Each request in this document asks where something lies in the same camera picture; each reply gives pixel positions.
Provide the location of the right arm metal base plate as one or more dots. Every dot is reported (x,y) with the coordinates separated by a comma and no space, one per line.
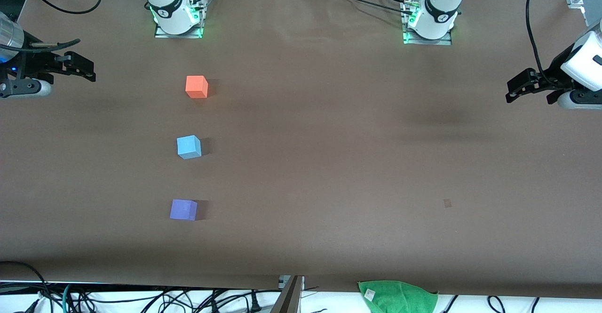
(178,35)

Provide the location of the aluminium bar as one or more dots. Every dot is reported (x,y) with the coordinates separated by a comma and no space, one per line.
(288,299)

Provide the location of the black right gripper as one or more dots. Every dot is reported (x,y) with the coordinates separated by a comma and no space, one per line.
(29,65)

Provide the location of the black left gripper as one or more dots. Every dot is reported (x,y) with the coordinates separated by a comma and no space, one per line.
(558,70)

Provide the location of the purple foam block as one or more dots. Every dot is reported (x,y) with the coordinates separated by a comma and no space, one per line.
(183,210)

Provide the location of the light blue foam block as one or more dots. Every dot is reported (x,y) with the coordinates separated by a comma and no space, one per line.
(189,147)

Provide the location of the green cloth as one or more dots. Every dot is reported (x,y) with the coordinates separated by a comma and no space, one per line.
(400,298)

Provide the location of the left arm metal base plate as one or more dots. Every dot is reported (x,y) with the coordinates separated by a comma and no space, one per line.
(430,41)

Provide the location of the orange foam block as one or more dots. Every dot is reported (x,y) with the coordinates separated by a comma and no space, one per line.
(196,87)

